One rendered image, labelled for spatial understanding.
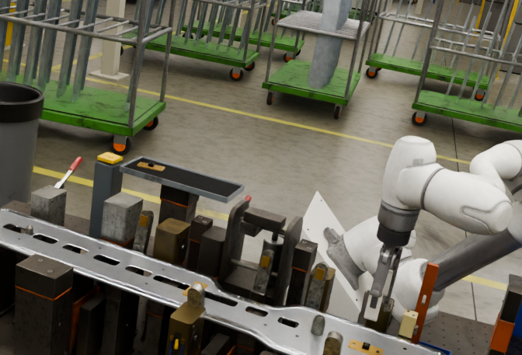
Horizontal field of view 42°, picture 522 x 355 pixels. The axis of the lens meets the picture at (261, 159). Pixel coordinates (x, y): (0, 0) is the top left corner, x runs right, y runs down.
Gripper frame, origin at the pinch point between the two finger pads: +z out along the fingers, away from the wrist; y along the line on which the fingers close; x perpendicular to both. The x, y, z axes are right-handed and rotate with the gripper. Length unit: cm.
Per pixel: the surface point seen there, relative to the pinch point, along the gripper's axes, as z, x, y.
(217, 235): 5, 49, 18
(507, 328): 3.0, -31.0, 13.5
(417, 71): 87, 98, 909
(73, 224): 43, 128, 65
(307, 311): 13.1, 17.5, 8.3
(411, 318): 7.2, -8.4, 10.8
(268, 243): 2.9, 34.4, 18.8
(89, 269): 13, 75, -7
